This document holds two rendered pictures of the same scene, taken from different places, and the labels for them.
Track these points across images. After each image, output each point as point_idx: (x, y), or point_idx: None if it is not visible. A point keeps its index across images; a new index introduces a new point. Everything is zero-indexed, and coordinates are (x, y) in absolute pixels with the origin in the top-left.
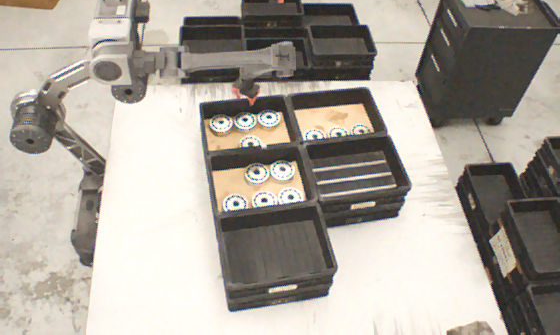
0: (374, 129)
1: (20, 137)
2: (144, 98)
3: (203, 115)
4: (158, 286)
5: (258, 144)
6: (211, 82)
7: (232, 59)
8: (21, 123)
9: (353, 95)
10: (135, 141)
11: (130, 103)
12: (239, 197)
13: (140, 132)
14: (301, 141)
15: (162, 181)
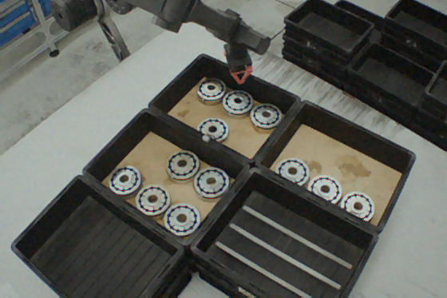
0: (381, 216)
1: (53, 8)
2: (199, 33)
3: (205, 71)
4: (27, 200)
5: (220, 135)
6: (309, 65)
7: None
8: None
9: (392, 154)
10: (149, 65)
11: (116, 12)
12: (136, 176)
13: (162, 60)
14: (255, 163)
15: (128, 114)
